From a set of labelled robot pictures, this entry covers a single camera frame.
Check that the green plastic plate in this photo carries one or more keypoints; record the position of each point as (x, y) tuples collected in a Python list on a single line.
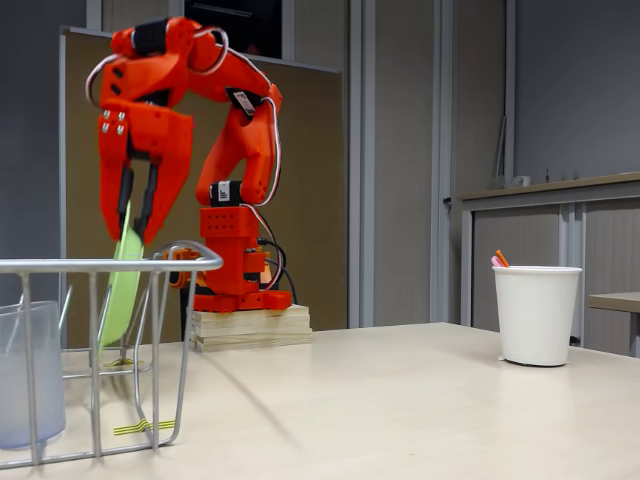
[(125, 290)]

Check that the translucent blue plastic cup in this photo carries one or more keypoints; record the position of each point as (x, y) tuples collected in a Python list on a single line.
[(30, 375)]

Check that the pink plastic fork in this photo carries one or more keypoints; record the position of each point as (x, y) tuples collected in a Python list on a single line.
[(496, 261)]

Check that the orange plastic knife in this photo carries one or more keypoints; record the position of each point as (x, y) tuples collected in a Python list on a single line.
[(502, 258)]

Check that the red-orange robot arm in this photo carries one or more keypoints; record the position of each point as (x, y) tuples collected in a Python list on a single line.
[(250, 150)]

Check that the light orange printed part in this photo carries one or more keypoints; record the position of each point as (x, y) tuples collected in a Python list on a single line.
[(182, 254)]

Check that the dark transom window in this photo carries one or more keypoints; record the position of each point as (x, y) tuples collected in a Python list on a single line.
[(250, 25)]

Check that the brown partition board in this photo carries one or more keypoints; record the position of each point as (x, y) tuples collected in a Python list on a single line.
[(310, 175)]

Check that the wooden base block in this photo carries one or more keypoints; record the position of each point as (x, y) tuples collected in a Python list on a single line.
[(250, 330)]

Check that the white leaning rod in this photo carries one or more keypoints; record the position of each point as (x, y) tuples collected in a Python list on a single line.
[(503, 125)]

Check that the small white container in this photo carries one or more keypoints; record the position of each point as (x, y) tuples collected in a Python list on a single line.
[(521, 181)]

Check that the white paper cup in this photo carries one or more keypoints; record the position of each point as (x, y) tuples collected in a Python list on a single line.
[(537, 320)]

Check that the grey shutter cabinet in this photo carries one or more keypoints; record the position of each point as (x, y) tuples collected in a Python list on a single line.
[(610, 240)]

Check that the grey side table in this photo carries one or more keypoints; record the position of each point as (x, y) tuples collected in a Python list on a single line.
[(615, 301)]

